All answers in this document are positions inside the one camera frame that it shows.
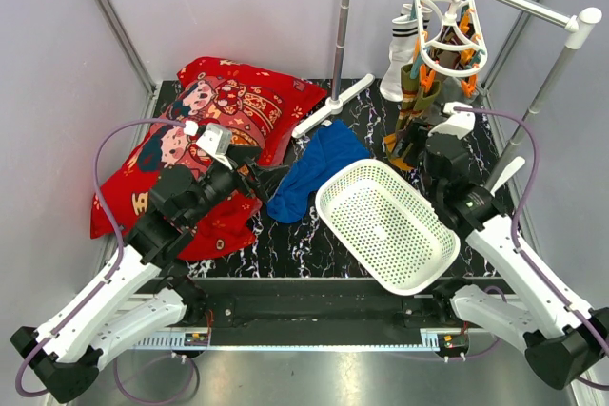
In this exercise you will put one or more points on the red cartoon print pillow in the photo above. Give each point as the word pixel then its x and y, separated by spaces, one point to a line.
pixel 258 106

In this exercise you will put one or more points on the silver clothes rack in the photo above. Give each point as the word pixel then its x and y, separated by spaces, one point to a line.
pixel 577 26

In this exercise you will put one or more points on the white round clip hanger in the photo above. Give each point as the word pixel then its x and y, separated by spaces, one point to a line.
pixel 432 16

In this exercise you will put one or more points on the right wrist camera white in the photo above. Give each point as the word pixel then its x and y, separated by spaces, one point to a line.
pixel 458 121

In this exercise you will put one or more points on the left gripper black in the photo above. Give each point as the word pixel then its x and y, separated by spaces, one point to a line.
pixel 264 183

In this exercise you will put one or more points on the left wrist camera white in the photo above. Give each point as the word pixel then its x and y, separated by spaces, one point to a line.
pixel 212 139

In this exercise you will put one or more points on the maroon striped beige sock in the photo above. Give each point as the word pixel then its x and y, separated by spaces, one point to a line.
pixel 450 59

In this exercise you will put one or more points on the white black striped sock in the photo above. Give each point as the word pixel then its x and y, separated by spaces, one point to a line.
pixel 405 30

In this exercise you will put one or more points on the blue towel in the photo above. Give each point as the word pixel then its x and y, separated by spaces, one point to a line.
pixel 331 149

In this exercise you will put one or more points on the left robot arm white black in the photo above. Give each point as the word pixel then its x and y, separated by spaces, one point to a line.
pixel 143 288

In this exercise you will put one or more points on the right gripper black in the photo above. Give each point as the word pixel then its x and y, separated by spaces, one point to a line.
pixel 419 132

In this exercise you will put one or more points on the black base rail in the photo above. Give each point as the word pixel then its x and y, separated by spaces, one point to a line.
pixel 315 311

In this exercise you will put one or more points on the white perforated plastic basket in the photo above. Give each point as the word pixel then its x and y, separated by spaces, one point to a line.
pixel 387 226

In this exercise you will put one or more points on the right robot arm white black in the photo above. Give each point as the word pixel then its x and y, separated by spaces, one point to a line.
pixel 560 334

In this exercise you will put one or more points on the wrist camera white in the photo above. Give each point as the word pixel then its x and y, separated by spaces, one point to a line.
pixel 458 121
pixel 212 139

